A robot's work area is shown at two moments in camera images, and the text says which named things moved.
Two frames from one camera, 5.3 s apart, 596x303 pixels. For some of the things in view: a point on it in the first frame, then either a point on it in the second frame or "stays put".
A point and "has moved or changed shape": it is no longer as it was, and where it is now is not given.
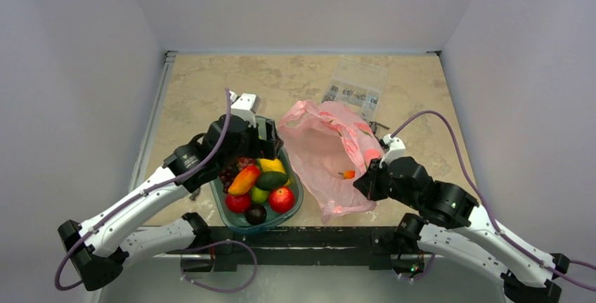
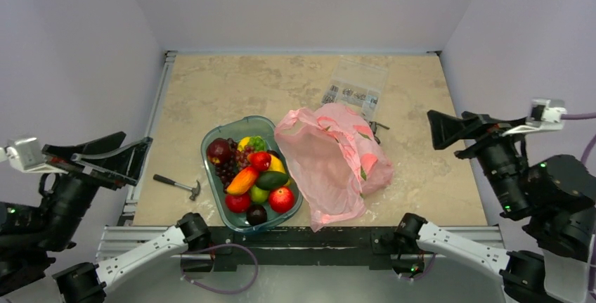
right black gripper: (369, 183) -> (486, 137)
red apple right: (281, 200) stays put
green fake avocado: (268, 180) stays put
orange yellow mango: (244, 180) stays put
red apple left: (238, 203) stays put
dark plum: (256, 214) stays put
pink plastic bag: (329, 145) has moved or changed shape
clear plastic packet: (359, 82) stays put
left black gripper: (264, 148) -> (67, 157)
